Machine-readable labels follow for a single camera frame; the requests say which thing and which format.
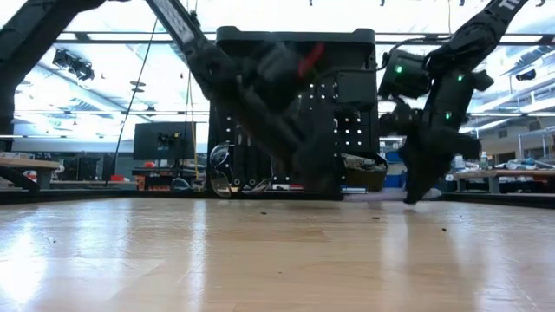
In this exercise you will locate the black ceiling mounted device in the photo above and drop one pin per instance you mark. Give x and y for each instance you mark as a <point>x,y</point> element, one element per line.
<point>73,65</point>

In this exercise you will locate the black pegboard tool stand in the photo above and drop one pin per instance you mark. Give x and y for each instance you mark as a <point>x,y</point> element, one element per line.
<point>338,52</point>

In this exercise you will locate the black equipment box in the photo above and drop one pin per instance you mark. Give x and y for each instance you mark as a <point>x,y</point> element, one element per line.
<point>82,169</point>

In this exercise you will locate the small black ceiling camera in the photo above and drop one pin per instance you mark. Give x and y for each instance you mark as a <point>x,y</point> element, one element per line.
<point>526,75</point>

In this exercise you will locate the blue storage bin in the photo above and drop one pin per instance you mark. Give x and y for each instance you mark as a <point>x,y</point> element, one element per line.
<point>394,181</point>
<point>392,157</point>

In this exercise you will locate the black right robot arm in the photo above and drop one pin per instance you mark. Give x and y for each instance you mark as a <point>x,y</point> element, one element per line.
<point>477,34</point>

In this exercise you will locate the wooden workbench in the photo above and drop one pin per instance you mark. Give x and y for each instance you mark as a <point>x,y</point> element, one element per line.
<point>494,174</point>
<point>30,164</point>

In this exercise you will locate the clear plastic bottle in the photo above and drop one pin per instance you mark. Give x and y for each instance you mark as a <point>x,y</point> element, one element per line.
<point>484,162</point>

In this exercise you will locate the black plastic pegboard bin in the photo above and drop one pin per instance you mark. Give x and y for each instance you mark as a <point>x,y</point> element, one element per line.
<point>366,180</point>

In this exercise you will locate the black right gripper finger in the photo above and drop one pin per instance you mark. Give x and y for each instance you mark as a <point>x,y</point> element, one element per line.
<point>435,175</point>
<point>416,182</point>

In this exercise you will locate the black computer monitor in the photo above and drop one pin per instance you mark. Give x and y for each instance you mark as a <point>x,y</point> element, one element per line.
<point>147,143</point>

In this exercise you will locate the small red object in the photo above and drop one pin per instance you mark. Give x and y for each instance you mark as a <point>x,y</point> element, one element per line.
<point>117,178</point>

